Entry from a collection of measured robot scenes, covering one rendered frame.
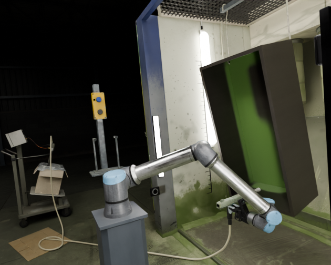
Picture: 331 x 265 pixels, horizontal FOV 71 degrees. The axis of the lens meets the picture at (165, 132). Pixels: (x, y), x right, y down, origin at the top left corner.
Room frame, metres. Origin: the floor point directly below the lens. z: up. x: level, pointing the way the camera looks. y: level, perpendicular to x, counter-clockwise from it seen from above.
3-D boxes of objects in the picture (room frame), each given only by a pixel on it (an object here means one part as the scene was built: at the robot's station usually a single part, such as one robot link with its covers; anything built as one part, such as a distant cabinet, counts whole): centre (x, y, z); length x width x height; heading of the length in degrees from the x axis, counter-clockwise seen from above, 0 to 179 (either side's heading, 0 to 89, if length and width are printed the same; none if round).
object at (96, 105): (2.31, 0.63, 1.42); 0.12 x 0.06 x 0.26; 116
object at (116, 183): (1.53, 0.36, 0.83); 0.17 x 0.15 x 0.18; 170
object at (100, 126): (2.36, 0.66, 0.82); 0.06 x 0.06 x 1.64; 26
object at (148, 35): (2.47, 0.09, 1.14); 0.18 x 0.18 x 2.29; 26
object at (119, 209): (1.52, 0.36, 0.69); 0.19 x 0.19 x 0.10
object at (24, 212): (3.26, 1.86, 0.64); 0.73 x 0.50 x 1.27; 117
